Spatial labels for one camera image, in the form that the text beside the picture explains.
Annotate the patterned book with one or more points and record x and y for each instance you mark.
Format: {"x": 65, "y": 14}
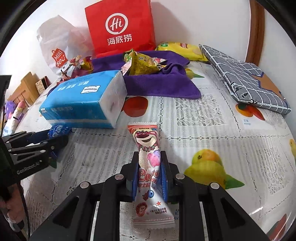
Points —
{"x": 41, "y": 85}

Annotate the person's left hand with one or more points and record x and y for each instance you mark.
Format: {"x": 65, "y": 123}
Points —
{"x": 15, "y": 213}

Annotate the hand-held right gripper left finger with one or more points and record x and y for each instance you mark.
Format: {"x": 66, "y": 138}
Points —
{"x": 135, "y": 176}

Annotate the pink white candy packet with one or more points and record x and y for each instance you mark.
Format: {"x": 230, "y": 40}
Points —
{"x": 158, "y": 61}

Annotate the purple towel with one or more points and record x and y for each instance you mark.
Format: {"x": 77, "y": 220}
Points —
{"x": 161, "y": 83}

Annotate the brown wooden door frame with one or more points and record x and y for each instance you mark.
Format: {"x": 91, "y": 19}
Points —
{"x": 255, "y": 30}

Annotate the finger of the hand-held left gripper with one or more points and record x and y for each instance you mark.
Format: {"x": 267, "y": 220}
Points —
{"x": 20, "y": 138}
{"x": 53, "y": 143}

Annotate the panda print snack packet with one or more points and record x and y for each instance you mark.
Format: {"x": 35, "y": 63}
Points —
{"x": 68, "y": 69}

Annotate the white plastic bag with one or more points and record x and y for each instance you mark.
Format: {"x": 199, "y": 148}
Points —
{"x": 57, "y": 34}

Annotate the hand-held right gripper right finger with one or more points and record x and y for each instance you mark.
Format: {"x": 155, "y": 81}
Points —
{"x": 164, "y": 176}

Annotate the colourful striped pillow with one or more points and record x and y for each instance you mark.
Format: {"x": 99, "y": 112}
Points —
{"x": 17, "y": 113}

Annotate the red paper bag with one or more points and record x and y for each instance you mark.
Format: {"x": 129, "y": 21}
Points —
{"x": 120, "y": 23}

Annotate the yellow chip bag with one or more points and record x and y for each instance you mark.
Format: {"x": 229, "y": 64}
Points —
{"x": 175, "y": 49}

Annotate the wooden headboard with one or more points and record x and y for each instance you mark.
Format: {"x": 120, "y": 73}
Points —
{"x": 25, "y": 88}

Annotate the yellow candy packet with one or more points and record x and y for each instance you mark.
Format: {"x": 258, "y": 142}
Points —
{"x": 140, "y": 63}

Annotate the fruit print tablecloth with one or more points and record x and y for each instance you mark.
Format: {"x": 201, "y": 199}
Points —
{"x": 208, "y": 129}

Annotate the green snack packet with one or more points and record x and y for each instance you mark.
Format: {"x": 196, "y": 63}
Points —
{"x": 127, "y": 56}

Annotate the blue tissue pack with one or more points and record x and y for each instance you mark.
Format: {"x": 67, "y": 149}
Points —
{"x": 81, "y": 97}

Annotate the grey checkered cloth pouch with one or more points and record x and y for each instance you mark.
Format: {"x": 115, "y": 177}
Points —
{"x": 242, "y": 76}

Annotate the blue snack packet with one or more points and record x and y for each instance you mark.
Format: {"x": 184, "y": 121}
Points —
{"x": 59, "y": 129}

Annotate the pink bear snack packet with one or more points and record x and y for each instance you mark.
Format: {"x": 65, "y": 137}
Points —
{"x": 148, "y": 143}

